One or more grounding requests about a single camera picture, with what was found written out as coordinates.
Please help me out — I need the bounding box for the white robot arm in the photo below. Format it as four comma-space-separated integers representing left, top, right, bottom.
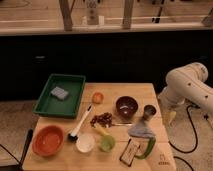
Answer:
158, 62, 213, 114

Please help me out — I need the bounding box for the dark brown bowl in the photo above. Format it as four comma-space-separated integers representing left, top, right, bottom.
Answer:
116, 96, 138, 119

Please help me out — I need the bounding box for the red orange bowl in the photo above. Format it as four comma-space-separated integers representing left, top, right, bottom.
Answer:
32, 125, 64, 157

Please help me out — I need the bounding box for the green plastic tray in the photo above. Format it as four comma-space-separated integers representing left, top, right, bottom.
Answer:
34, 74, 86, 118

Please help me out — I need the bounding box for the grey blue sponge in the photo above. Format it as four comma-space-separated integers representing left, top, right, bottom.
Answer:
51, 87, 69, 100

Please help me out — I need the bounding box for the small metal cup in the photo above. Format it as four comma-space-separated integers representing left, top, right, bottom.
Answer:
143, 105, 157, 121

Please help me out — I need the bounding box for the grey folded cloth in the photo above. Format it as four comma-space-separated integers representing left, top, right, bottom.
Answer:
128, 120, 155, 138

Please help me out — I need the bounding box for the green measuring cup yellow handle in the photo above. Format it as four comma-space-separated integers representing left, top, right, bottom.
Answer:
95, 124, 115, 152

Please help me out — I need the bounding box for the white handled dish brush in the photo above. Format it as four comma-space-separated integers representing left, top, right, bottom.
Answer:
68, 106, 92, 141

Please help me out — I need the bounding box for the black cable on floor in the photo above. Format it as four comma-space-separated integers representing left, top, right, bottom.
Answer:
168, 104, 200, 155

